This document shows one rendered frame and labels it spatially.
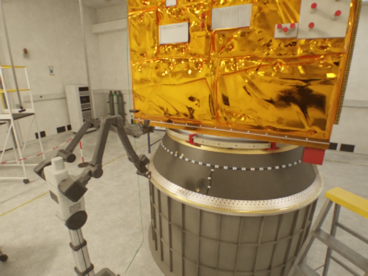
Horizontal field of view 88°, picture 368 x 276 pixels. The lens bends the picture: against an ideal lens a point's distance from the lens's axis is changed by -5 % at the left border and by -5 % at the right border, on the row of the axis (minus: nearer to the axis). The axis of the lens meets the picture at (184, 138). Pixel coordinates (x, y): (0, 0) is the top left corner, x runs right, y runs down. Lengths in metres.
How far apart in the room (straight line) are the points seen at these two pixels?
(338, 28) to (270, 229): 1.70
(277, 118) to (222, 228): 1.11
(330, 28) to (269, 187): 1.31
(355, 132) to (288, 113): 6.06
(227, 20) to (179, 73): 0.61
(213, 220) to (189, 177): 0.46
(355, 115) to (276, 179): 5.80
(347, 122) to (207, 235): 6.26
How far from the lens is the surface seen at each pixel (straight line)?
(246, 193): 1.92
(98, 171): 1.47
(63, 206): 1.66
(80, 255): 2.03
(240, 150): 1.92
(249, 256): 2.32
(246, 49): 1.80
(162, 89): 2.09
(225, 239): 2.14
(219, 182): 1.90
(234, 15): 1.90
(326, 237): 1.82
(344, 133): 7.69
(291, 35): 1.75
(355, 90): 7.52
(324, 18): 1.77
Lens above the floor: 2.29
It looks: 17 degrees down
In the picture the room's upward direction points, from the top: straight up
